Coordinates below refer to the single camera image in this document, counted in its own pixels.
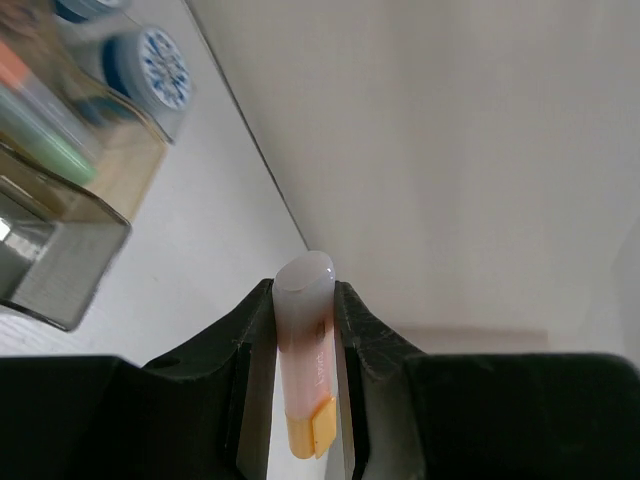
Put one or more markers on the orange cap grey highlighter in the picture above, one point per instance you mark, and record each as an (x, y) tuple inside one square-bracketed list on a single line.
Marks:
[(21, 80)]

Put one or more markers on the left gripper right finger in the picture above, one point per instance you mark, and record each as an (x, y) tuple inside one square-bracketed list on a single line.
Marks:
[(406, 414)]

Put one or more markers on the orange pink highlighter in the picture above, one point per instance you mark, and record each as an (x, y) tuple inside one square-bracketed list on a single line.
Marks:
[(303, 300)]

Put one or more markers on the wooden clear organizer container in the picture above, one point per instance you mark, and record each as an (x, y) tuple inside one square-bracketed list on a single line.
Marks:
[(58, 238)]

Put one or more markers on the blue slime jar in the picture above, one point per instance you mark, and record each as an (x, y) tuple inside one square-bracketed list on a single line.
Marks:
[(147, 66), (81, 11)]

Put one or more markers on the green cap highlighter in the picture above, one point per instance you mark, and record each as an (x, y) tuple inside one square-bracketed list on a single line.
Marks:
[(38, 140)]

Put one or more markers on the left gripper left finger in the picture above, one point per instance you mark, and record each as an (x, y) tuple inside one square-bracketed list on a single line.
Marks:
[(203, 410)]

